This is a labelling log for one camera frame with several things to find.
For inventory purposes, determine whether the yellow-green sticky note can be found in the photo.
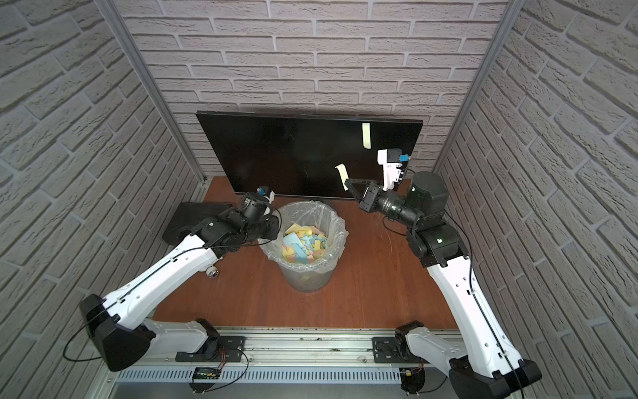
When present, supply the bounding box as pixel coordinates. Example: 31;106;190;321
335;164;349;191

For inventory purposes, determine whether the clear plastic bin liner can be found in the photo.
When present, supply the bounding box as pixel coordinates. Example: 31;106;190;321
260;201;349;264

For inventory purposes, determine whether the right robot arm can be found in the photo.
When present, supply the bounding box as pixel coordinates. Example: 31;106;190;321
343;172;542;398

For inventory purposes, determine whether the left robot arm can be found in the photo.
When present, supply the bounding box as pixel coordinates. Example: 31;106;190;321
79;187;281;372

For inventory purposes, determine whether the green sticky note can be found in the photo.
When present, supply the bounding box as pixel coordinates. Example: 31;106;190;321
362;122;372;150

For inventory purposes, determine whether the pile of discarded sticky notes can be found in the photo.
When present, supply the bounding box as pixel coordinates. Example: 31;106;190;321
282;224;327;264

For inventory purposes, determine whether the black AOC monitor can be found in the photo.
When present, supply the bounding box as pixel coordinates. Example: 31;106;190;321
195;111;424;199

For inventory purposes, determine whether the black plastic tool case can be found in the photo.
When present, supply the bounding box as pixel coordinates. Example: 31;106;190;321
162;202;232;246

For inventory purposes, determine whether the grey waste bin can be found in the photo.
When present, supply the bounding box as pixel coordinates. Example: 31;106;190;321
277;259;337;293

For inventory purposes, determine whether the left small circuit board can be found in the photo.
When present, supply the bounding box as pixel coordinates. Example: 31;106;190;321
192;367;223;383

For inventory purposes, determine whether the small circuit board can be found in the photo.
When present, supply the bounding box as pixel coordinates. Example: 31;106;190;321
192;367;223;383
400;368;426;395

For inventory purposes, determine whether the right small circuit board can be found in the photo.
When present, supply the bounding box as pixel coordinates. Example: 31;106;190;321
400;368;426;395

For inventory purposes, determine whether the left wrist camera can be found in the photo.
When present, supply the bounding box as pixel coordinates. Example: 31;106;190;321
257;186;276;204

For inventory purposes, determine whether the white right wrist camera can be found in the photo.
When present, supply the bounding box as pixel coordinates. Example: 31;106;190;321
377;148;410;191

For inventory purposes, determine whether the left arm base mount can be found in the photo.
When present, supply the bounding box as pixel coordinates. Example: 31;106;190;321
175;336;246;363

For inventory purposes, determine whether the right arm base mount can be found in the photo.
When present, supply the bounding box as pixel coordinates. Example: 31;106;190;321
372;337;422;365

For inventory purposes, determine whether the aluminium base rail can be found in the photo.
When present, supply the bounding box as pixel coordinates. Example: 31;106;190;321
89;326;465;385

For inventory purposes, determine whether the right aluminium corner post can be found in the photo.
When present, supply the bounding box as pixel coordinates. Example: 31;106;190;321
433;0;525;173

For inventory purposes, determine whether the aluminium corner post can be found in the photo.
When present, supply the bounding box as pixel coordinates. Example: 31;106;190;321
95;0;207;186
433;0;525;173

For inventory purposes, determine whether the left aluminium corner post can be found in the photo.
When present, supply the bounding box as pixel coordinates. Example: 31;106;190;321
95;0;207;186

